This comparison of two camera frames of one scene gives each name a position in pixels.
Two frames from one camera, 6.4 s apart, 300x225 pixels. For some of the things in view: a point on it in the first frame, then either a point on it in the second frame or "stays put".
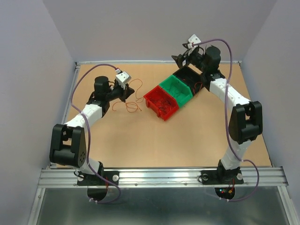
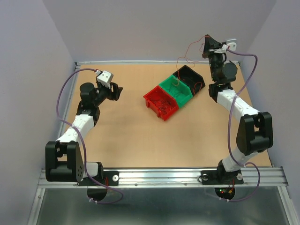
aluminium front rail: [257, 177] stays put
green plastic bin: [181, 91] stays put
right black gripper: [180, 58] -> [212, 45]
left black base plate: [95, 180] stays put
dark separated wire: [174, 90] -> [178, 83]
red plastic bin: [161, 102] stays put
